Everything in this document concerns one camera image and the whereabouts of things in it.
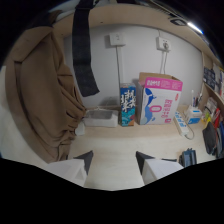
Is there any white toothbrush holder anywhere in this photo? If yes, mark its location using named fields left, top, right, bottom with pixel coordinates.
left=185, top=105, right=203, bottom=125

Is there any dark blue clip device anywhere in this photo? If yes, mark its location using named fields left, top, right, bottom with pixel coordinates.
left=179, top=148, right=198, bottom=168

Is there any white power strip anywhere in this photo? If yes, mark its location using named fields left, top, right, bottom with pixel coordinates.
left=173, top=110, right=195, bottom=140

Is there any clear plastic storage box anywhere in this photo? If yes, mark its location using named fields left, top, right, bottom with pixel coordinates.
left=83, top=108, right=120, bottom=128

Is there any black pouch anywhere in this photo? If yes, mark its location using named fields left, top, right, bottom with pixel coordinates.
left=202, top=121, right=219, bottom=156

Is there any pink and white cardboard box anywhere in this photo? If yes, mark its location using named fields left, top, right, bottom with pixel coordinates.
left=135, top=71, right=184, bottom=126

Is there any blue patterned carton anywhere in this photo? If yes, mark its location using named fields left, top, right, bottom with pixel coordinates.
left=119, top=82, right=137, bottom=128

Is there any brown hanging curtain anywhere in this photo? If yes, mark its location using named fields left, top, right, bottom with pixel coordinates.
left=4, top=10, right=88, bottom=164

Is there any wooden side shelf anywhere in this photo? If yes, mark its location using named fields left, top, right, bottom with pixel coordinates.
left=198, top=51, right=224, bottom=111

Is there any dark grey hanging towel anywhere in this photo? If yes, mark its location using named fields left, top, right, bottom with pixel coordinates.
left=71, top=0, right=101, bottom=98

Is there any wooden overhead shelf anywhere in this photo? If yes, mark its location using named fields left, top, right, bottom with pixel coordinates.
left=53, top=3, right=221, bottom=64

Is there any white power cable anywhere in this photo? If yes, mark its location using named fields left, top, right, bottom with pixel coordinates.
left=159, top=49, right=168, bottom=75

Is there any white wall cable conduit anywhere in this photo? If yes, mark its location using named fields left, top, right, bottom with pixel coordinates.
left=116, top=45, right=124, bottom=86

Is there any white wall socket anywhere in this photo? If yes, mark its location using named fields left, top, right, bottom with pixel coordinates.
left=156, top=36, right=172, bottom=52

